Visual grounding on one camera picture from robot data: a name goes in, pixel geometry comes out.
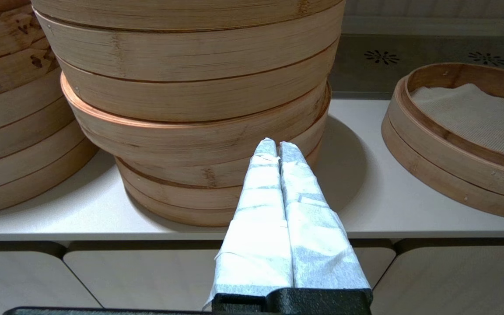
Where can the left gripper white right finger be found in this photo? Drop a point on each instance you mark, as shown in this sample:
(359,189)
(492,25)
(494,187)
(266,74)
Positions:
(317,245)

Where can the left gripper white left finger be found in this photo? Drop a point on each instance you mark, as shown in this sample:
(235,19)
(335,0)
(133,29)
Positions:
(256,227)

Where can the wide bamboo steamer basket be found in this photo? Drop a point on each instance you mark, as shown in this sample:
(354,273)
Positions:
(169,140)

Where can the white cloth steamer liner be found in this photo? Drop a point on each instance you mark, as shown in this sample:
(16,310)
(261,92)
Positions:
(475,113)

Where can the stamped bamboo steamer basket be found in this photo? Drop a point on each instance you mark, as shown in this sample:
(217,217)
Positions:
(7,52)

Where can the white cabinet front panel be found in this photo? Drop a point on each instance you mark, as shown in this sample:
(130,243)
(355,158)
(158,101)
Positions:
(453,280)
(15,280)

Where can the steel panel with vent holes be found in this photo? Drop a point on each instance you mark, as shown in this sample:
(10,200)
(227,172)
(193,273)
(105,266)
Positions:
(357,74)

